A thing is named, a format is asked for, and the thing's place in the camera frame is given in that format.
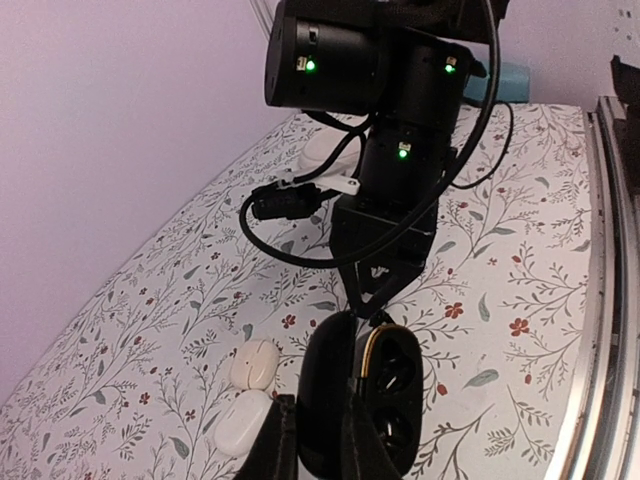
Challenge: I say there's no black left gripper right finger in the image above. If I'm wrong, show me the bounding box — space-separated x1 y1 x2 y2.
339 378 404 479

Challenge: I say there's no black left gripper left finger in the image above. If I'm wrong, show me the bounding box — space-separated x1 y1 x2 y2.
234 395 298 480

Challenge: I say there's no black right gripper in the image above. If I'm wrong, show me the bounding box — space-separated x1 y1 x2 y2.
329 197 441 321

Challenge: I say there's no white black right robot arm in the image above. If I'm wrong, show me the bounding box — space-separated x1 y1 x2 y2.
264 1 508 319

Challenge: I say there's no white earbud charging case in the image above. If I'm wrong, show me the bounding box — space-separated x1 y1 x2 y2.
214 390 272 457

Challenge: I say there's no beige earbud charging case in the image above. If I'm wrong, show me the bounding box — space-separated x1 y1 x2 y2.
230 340 280 391

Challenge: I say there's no floral patterned table mat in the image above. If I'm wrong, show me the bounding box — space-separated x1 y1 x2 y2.
0 102 601 480

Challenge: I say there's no white round plate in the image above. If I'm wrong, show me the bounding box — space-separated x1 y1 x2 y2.
293 115 376 181

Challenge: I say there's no teal rolled towel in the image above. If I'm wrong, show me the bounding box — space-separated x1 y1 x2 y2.
464 62 531 103

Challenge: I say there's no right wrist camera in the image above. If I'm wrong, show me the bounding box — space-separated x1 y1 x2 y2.
249 174 361 221

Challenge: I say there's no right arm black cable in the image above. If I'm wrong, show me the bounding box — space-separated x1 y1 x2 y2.
238 0 515 270

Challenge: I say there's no front aluminium rail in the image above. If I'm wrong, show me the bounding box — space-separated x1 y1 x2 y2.
545 96 639 479

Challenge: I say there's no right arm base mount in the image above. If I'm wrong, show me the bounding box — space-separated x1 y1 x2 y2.
610 55 640 117

